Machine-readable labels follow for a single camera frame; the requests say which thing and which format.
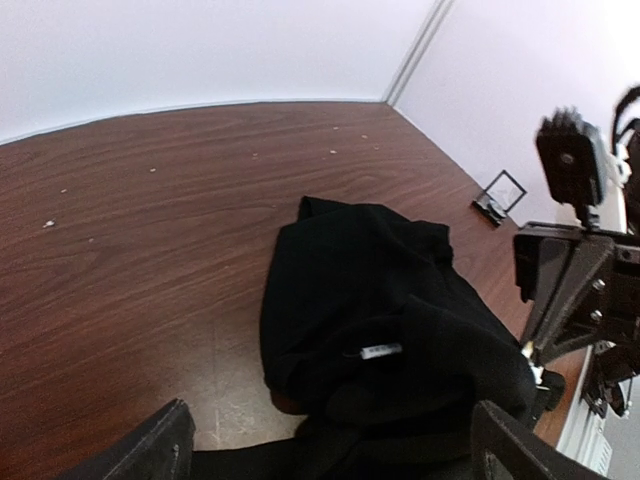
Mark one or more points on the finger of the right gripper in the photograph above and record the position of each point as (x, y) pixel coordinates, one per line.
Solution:
(568, 310)
(540, 262)

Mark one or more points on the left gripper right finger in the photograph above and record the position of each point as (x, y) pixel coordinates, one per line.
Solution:
(503, 448)

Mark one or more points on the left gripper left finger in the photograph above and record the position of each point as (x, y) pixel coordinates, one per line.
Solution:
(158, 448)

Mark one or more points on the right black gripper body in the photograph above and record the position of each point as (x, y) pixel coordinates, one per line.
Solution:
(621, 316)

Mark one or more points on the black t-shirt blue logo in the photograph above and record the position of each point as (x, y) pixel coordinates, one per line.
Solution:
(368, 331)

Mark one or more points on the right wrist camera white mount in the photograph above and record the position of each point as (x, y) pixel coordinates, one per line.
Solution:
(582, 171)

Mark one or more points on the aluminium front rail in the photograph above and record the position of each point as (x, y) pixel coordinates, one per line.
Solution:
(585, 436)

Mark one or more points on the right aluminium corner post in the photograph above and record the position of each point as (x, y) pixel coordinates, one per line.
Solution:
(425, 35)

